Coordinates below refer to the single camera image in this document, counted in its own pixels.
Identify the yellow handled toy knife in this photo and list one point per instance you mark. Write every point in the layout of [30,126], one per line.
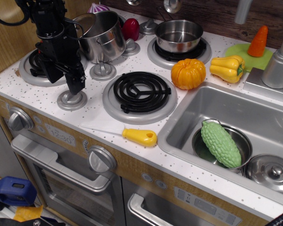
[143,137]

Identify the red toy vegetable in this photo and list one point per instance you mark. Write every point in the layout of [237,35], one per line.
[131,29]

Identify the grey middle stove knob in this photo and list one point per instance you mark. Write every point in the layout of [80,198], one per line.
[103,72]

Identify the oven door with handle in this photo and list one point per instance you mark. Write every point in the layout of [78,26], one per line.
[69,187]

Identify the orange toy carrot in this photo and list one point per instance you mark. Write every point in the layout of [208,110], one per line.
[258,44]

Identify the black burner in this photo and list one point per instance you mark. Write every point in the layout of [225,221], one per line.
[167,60]
[139,98]
[31,72]

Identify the front black burner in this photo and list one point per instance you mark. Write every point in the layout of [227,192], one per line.
[139,98]

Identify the grey rear stove knob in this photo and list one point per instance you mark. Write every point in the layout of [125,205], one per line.
[148,27]

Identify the hanging steel spoon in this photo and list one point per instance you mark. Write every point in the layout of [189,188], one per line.
[134,2]

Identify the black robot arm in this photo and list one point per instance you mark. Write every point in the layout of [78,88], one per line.
[49,18]

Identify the grey front stove knob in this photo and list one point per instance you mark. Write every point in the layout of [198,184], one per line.
[69,102]

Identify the grey stove knob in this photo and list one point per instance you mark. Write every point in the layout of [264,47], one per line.
[103,72]
[132,48]
[148,27]
[69,102]

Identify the right oven dial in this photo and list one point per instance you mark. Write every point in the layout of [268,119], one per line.
[100,160]

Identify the grey toy faucet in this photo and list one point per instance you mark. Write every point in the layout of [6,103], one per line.
[268,82]

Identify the purple toy onion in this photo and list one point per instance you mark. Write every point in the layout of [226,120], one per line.
[94,8]

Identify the steel pot lid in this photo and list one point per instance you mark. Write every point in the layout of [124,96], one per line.
[266,170]

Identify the yellow cloth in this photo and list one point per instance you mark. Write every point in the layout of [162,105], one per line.
[27,213]

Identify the tall steel pot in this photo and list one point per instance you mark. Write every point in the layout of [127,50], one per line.
[101,36]

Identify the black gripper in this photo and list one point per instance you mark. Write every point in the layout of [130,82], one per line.
[53,56]

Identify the rear black burner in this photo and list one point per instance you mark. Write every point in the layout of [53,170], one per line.
[167,60]

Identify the orange toy pumpkin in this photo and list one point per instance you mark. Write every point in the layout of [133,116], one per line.
[188,74]

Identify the blue clamp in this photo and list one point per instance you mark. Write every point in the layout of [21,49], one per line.
[17,192]

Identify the steel saucepan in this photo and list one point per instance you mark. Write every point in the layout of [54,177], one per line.
[178,36]

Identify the small steel pot in sink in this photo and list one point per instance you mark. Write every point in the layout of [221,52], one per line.
[243,143]

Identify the hanging steel ladle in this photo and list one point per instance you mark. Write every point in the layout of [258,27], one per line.
[172,6]

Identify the dishwasher door with handle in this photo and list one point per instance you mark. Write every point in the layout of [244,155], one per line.
[144,208]

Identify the yellow toy bell pepper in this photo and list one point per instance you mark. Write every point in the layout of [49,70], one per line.
[228,68]

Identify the left black burner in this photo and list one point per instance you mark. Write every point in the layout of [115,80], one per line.
[31,72]

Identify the oven dial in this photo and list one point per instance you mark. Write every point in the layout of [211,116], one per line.
[100,160]
[19,119]

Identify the green toy bitter gourd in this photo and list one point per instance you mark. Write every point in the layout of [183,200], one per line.
[220,144]

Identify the green plastic plate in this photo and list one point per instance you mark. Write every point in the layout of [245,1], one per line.
[250,61]

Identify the left oven dial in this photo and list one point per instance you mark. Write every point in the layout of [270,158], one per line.
[19,119]

